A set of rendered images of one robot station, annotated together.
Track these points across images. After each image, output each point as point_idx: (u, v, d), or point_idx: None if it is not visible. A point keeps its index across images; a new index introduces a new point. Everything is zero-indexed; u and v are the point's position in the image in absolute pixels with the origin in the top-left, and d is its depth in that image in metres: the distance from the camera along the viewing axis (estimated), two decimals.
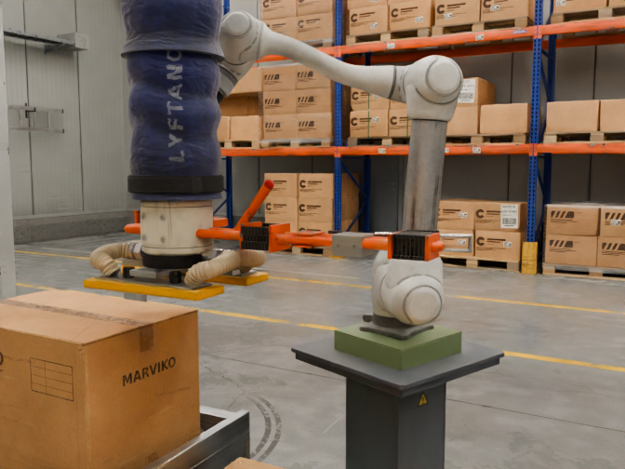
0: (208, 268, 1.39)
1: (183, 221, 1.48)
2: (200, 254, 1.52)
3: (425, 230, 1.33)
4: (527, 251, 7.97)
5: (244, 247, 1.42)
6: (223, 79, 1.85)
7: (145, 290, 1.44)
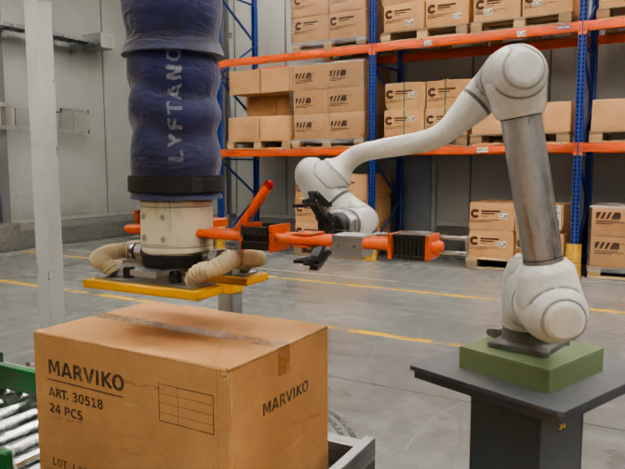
0: (208, 268, 1.39)
1: (183, 221, 1.48)
2: (200, 254, 1.52)
3: (423, 231, 1.31)
4: (571, 253, 7.73)
5: (244, 247, 1.42)
6: (340, 208, 1.77)
7: (145, 290, 1.44)
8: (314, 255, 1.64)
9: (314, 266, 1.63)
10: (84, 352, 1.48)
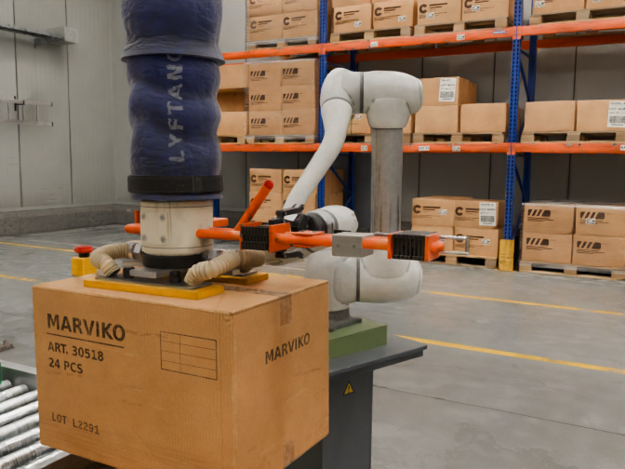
0: (208, 268, 1.39)
1: (183, 221, 1.48)
2: (200, 254, 1.52)
3: (423, 231, 1.31)
4: (504, 248, 8.11)
5: (244, 247, 1.42)
6: (317, 210, 1.64)
7: (145, 290, 1.44)
8: None
9: (281, 253, 1.48)
10: (84, 303, 1.47)
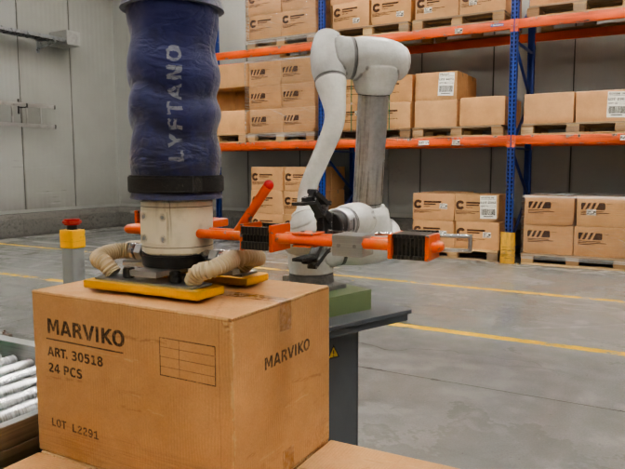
0: (208, 268, 1.39)
1: (183, 221, 1.48)
2: (200, 254, 1.52)
3: (425, 230, 1.33)
4: (506, 241, 8.09)
5: (244, 247, 1.42)
6: (339, 207, 1.77)
7: (145, 290, 1.44)
8: (312, 253, 1.64)
9: (312, 264, 1.63)
10: (84, 309, 1.46)
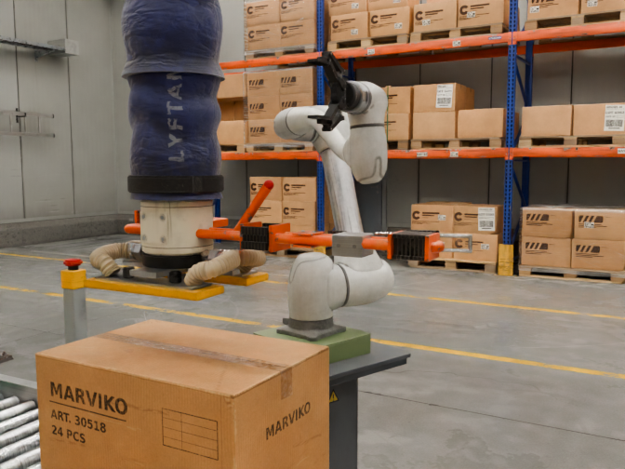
0: (208, 268, 1.39)
1: (183, 221, 1.48)
2: (200, 254, 1.52)
3: (425, 230, 1.33)
4: (504, 253, 8.12)
5: (244, 247, 1.42)
6: None
7: (145, 290, 1.44)
8: (327, 116, 1.67)
9: (327, 127, 1.66)
10: (86, 375, 1.48)
